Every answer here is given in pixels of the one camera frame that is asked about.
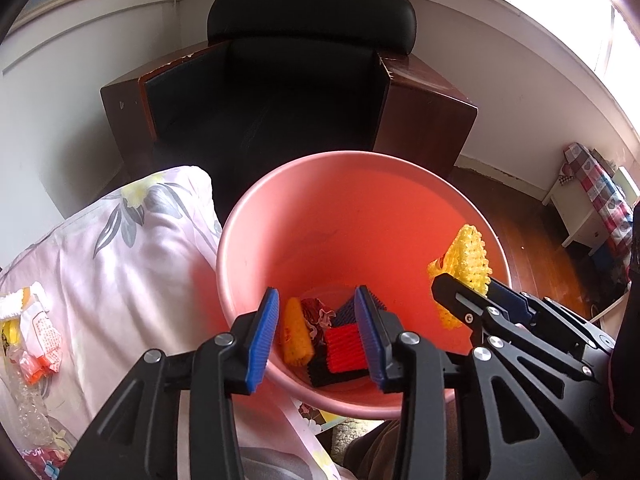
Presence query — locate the person's leg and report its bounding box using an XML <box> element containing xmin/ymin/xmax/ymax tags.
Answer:
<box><xmin>345</xmin><ymin>400</ymin><xmax>461</xmax><ymax>480</ymax></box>

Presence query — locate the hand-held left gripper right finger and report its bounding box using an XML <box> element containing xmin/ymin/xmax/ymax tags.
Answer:
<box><xmin>354</xmin><ymin>285</ymin><xmax>588</xmax><ymax>480</ymax></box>

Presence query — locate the red patterned wrapper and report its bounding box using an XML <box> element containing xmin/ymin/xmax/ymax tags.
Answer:
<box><xmin>22</xmin><ymin>447</ymin><xmax>68</xmax><ymax>480</ymax></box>

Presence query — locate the checkered cloth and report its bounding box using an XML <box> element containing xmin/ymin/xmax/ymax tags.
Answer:
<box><xmin>562</xmin><ymin>142</ymin><xmax>636</xmax><ymax>256</ymax></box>

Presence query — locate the bright window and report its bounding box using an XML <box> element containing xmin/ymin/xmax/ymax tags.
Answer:
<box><xmin>595</xmin><ymin>0</ymin><xmax>640</xmax><ymax>96</ymax></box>

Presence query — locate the white small cabinet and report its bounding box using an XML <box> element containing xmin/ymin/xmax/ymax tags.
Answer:
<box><xmin>542</xmin><ymin>165</ymin><xmax>640</xmax><ymax>261</ymax></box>

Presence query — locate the colourful cardboard box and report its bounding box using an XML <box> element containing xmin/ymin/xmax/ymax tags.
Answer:
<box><xmin>297</xmin><ymin>400</ymin><xmax>351</xmax><ymax>433</ymax></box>

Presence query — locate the black leather wooden armchair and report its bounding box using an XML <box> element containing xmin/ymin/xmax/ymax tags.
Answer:
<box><xmin>100</xmin><ymin>0</ymin><xmax>478</xmax><ymax>201</ymax></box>

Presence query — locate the grey fuzzy rug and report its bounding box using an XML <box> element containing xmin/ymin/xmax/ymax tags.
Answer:
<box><xmin>330</xmin><ymin>420</ymin><xmax>386</xmax><ymax>461</ymax></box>

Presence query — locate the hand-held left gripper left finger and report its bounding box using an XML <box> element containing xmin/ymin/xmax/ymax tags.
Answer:
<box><xmin>72</xmin><ymin>287</ymin><xmax>280</xmax><ymax>480</ymax></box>

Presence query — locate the orange white snack wrapper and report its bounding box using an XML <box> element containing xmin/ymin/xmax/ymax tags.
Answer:
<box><xmin>17</xmin><ymin>287</ymin><xmax>63</xmax><ymax>386</ymax></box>

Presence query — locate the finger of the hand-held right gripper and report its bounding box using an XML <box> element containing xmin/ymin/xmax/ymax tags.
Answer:
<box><xmin>431</xmin><ymin>272</ymin><xmax>501</xmax><ymax>342</ymax></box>
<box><xmin>487</xmin><ymin>279</ymin><xmax>537</xmax><ymax>326</ymax></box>

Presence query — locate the floral patterned wrapper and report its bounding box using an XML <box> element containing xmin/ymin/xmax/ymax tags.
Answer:
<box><xmin>299</xmin><ymin>297</ymin><xmax>335</xmax><ymax>333</ymax></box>

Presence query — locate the yellow foam net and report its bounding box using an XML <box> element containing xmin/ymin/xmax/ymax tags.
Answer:
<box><xmin>279</xmin><ymin>297</ymin><xmax>316</xmax><ymax>366</ymax></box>
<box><xmin>427</xmin><ymin>224</ymin><xmax>492</xmax><ymax>330</ymax></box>

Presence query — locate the yellow snack bag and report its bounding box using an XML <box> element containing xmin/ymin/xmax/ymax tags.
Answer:
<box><xmin>0</xmin><ymin>320</ymin><xmax>16</xmax><ymax>361</ymax></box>

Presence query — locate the white foam net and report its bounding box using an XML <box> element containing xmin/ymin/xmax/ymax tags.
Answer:
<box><xmin>0</xmin><ymin>282</ymin><xmax>43</xmax><ymax>321</ymax></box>

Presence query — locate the black foam net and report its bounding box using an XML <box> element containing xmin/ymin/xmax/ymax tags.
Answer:
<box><xmin>306</xmin><ymin>296</ymin><xmax>373</xmax><ymax>388</ymax></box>

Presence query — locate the pink floral bedsheet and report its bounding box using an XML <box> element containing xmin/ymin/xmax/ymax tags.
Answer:
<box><xmin>0</xmin><ymin>165</ymin><xmax>351</xmax><ymax>480</ymax></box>

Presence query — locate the crushed clear plastic bottle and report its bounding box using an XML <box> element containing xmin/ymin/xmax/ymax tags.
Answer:
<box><xmin>5</xmin><ymin>350</ymin><xmax>53</xmax><ymax>448</ymax></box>

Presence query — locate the pink plastic bucket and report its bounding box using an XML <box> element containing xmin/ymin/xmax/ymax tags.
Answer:
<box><xmin>216</xmin><ymin>151</ymin><xmax>512</xmax><ymax>421</ymax></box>

